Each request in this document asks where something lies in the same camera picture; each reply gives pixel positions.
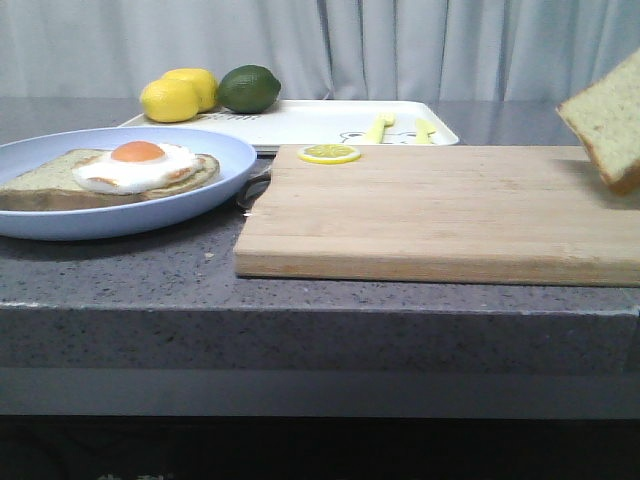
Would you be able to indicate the light blue plate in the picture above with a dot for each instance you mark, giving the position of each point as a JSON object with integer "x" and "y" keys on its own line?
{"x": 236, "y": 158}

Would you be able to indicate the fried egg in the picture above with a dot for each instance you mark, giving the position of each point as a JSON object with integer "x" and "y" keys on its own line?
{"x": 136, "y": 167}

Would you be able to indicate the bread slice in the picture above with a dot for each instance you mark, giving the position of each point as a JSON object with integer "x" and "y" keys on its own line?
{"x": 51, "y": 186}
{"x": 605, "y": 118}

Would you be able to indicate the white rectangular tray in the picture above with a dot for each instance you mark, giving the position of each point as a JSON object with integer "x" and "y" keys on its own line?
{"x": 324, "y": 121}

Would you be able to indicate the lemon slice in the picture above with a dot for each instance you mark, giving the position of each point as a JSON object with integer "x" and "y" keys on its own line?
{"x": 329, "y": 153}

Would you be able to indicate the yellow plastic fork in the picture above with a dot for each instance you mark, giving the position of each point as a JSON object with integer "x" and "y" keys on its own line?
{"x": 376, "y": 132}

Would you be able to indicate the yellow plastic knife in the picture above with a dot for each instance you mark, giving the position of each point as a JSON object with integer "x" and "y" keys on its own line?
{"x": 424, "y": 131}

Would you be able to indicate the green lime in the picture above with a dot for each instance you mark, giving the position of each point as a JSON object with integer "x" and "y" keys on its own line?
{"x": 248, "y": 89}

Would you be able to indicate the wooden cutting board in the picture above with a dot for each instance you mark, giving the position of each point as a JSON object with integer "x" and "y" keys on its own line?
{"x": 464, "y": 214}

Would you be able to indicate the rear yellow lemon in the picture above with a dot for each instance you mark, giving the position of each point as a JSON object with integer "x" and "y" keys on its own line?
{"x": 204, "y": 82}

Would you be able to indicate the yellow lemon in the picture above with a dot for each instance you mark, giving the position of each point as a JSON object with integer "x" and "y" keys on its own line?
{"x": 204, "y": 82}
{"x": 169, "y": 100}

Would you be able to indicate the grey curtain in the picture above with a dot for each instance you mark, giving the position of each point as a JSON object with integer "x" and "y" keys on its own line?
{"x": 376, "y": 50}

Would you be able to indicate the front yellow lemon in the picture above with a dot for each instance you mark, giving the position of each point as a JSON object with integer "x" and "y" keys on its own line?
{"x": 169, "y": 100}

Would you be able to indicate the metal cutting board handle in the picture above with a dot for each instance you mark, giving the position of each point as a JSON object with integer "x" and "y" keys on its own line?
{"x": 252, "y": 190}

